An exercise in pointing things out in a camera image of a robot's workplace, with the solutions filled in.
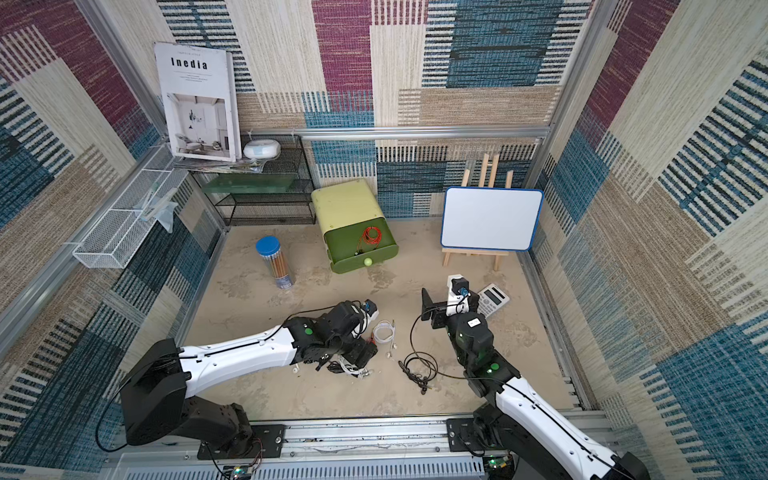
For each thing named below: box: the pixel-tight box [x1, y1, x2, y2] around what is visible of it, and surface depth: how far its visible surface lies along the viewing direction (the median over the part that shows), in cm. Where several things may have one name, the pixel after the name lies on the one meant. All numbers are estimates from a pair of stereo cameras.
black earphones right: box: [398, 338, 452, 395], surface depth 87 cm
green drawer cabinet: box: [311, 179, 399, 274], surface depth 95 cm
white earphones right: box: [372, 319, 398, 359], surface depth 92 cm
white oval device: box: [243, 139, 281, 159], surface depth 90 cm
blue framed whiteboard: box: [440, 186, 544, 252], surface depth 97 cm
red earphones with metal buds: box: [362, 226, 382, 245], surface depth 96 cm
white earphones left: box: [293, 356, 374, 379], surface depth 85 cm
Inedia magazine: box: [154, 42, 242, 162], surface depth 79 cm
